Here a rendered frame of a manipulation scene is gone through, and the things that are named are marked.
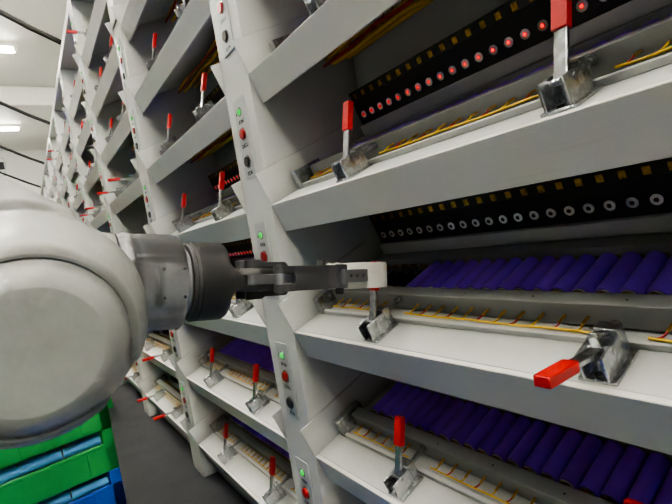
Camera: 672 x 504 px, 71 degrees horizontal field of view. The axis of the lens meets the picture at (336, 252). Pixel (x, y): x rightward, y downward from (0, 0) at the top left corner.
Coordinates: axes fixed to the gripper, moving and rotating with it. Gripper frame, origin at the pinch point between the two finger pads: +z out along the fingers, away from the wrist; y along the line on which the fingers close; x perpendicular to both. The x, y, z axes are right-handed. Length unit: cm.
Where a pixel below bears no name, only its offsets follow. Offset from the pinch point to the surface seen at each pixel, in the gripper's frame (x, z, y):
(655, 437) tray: -11.1, 2.5, 29.8
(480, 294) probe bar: -2.3, 6.7, 12.4
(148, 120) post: 43, -5, -88
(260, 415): -26.8, 5.1, -40.3
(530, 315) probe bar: -4.1, 6.8, 18.0
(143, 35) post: 67, -6, -88
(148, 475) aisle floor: -58, -3, -104
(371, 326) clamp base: -6.0, 1.1, 1.0
